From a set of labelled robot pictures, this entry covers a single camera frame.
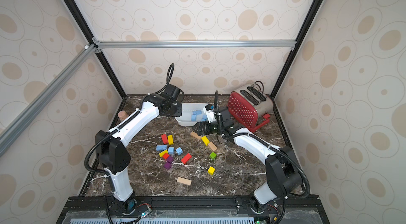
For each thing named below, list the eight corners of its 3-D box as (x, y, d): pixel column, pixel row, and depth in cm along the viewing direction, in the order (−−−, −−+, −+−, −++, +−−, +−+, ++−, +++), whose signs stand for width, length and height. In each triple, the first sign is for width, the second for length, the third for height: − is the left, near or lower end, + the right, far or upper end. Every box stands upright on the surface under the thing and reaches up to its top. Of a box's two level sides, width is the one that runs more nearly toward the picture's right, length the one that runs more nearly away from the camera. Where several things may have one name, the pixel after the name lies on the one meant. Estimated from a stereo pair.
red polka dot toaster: (245, 134, 101) (253, 115, 85) (228, 110, 114) (231, 90, 98) (271, 123, 106) (282, 103, 91) (252, 101, 119) (258, 81, 104)
